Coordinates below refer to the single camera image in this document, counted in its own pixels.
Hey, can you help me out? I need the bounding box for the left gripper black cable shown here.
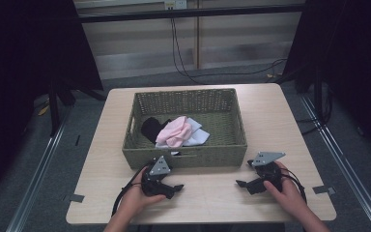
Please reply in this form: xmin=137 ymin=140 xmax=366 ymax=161
xmin=111 ymin=164 xmax=152 ymax=218

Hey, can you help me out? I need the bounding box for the person's left hand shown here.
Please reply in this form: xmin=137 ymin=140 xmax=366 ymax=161
xmin=118 ymin=175 xmax=167 ymax=221

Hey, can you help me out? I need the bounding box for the metal floor rail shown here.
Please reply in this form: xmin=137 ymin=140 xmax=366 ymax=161
xmin=299 ymin=92 xmax=371 ymax=232
xmin=5 ymin=109 xmax=72 ymax=232

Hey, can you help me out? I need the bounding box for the grey tape strip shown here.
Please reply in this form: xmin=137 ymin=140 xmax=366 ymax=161
xmin=312 ymin=185 xmax=336 ymax=195
xmin=67 ymin=193 xmax=86 ymax=204

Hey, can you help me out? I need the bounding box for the pink cloth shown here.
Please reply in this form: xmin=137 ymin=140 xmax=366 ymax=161
xmin=155 ymin=115 xmax=193 ymax=149

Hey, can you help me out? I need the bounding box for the black horizontal bar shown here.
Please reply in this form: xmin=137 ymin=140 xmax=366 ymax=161
xmin=76 ymin=3 xmax=306 ymax=24

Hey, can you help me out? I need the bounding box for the black curtain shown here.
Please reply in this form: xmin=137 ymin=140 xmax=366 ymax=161
xmin=282 ymin=0 xmax=371 ymax=163
xmin=0 ymin=0 xmax=104 ymax=206

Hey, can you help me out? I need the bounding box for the black metal stand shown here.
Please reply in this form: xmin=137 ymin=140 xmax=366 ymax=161
xmin=47 ymin=78 xmax=108 ymax=137
xmin=312 ymin=62 xmax=333 ymax=128

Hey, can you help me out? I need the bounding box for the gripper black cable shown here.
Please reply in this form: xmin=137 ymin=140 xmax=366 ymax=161
xmin=278 ymin=167 xmax=308 ymax=205
xmin=111 ymin=164 xmax=152 ymax=218

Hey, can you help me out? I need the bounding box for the black floor cable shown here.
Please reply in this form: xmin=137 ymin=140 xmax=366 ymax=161
xmin=295 ymin=117 xmax=324 ymax=136

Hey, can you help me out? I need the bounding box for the black wall cable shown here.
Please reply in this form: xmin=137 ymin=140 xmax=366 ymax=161
xmin=169 ymin=9 xmax=288 ymax=86

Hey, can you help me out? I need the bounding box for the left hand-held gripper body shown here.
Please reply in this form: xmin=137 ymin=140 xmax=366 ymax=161
xmin=140 ymin=155 xmax=176 ymax=198

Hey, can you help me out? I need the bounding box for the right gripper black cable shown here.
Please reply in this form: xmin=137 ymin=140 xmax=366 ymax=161
xmin=278 ymin=167 xmax=308 ymax=205

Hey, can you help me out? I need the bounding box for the black cloth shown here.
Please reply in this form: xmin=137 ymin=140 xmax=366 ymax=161
xmin=140 ymin=116 xmax=172 ymax=145

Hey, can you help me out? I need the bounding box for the person's right hand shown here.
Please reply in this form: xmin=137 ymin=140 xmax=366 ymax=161
xmin=263 ymin=160 xmax=307 ymax=218

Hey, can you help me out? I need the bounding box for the green woven basket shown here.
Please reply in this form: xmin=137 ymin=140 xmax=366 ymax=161
xmin=122 ymin=88 xmax=248 ymax=171

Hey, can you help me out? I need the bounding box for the yellow floor scrap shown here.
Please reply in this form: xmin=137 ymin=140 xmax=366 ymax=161
xmin=37 ymin=103 xmax=51 ymax=117

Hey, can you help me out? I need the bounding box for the wall power outlet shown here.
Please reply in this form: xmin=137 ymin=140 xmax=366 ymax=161
xmin=163 ymin=0 xmax=187 ymax=11

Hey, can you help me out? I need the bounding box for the white cloth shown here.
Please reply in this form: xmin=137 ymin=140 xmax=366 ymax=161
xmin=155 ymin=117 xmax=211 ymax=157

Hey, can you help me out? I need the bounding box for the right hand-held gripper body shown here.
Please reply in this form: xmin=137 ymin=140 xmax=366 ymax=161
xmin=246 ymin=151 xmax=286 ymax=195

